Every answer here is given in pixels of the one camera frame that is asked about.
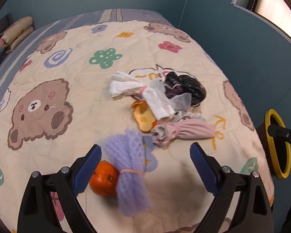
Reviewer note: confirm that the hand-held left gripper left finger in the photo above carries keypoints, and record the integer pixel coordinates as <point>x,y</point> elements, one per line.
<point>87,170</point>

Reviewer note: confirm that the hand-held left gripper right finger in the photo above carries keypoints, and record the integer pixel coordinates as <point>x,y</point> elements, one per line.
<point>203,167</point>

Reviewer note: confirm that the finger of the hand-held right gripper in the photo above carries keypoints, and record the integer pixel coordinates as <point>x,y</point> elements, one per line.
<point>286,134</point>

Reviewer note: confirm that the orange tangerine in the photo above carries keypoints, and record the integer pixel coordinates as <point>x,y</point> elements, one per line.
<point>103,180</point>

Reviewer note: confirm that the yellow rimmed waste bin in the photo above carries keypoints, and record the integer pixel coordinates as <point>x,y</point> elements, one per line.
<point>280,155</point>

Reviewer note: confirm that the pink cloth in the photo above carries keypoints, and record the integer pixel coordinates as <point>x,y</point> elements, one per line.
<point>189,129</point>

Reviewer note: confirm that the purple foam fruit net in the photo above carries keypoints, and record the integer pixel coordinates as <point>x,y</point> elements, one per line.
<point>128,155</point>

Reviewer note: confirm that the clear plastic wrapper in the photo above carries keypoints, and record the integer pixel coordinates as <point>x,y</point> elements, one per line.
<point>181,102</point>

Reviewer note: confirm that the orange peel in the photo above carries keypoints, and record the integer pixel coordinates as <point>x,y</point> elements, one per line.
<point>143,119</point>

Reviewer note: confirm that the black plastic bag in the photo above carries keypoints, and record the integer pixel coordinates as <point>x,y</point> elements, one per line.
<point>194,87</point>

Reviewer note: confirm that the bear printed blanket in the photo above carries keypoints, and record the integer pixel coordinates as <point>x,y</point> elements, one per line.
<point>87,102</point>

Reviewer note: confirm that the brown framed window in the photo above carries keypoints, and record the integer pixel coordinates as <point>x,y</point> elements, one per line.
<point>269,4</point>

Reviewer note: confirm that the folded beige pillows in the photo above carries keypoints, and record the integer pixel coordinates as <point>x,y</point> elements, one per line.
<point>17,34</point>

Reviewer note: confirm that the blue striped bed sheet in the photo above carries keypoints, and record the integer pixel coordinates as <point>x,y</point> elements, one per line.
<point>135,14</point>

